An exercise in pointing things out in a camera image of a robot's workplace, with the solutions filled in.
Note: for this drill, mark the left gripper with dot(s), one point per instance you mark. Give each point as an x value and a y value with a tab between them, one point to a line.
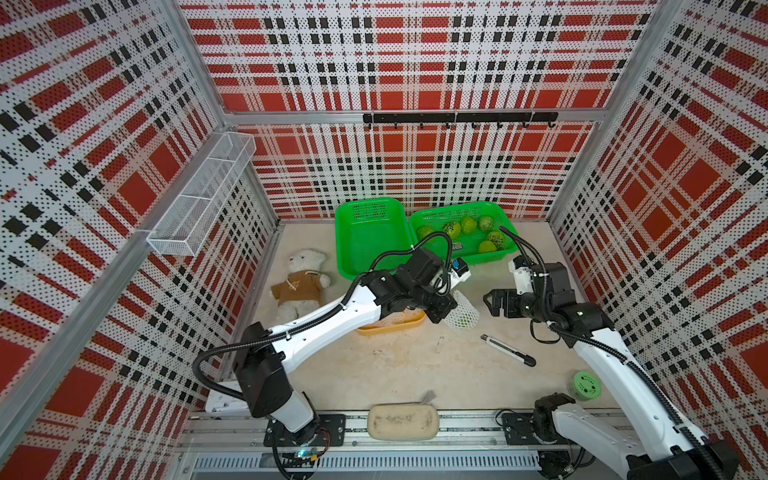
446	302

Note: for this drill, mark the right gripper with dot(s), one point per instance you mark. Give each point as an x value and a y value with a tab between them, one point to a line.
507	296

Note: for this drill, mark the white foam net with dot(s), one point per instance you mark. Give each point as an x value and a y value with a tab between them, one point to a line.
464	315

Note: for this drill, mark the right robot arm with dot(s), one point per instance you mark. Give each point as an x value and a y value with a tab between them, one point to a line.
667	444

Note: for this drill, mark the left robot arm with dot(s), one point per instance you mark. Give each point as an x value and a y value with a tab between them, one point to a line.
265	357

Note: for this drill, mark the yellow plastic bowl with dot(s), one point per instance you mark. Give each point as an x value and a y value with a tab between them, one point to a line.
394	322

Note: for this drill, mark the black pen tool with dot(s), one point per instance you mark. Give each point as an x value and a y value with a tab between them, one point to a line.
508	350

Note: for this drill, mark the green basket with fruit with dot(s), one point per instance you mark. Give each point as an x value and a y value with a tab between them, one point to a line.
475	230

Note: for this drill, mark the empty green plastic basket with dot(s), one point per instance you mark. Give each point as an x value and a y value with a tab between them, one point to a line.
367	228

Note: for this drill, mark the green tape roll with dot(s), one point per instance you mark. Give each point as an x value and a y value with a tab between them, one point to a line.
584	386

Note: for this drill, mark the white teddy bear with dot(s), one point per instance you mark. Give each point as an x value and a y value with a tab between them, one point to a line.
302	290

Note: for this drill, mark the beige sponge block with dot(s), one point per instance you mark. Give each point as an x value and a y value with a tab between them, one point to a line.
403	422

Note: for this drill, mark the black hook rail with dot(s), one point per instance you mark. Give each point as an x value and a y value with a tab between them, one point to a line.
523	118

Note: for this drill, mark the clear wall shelf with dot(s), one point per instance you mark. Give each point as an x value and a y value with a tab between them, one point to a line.
185	226

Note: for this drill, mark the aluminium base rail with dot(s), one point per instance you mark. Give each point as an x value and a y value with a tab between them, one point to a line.
224	444

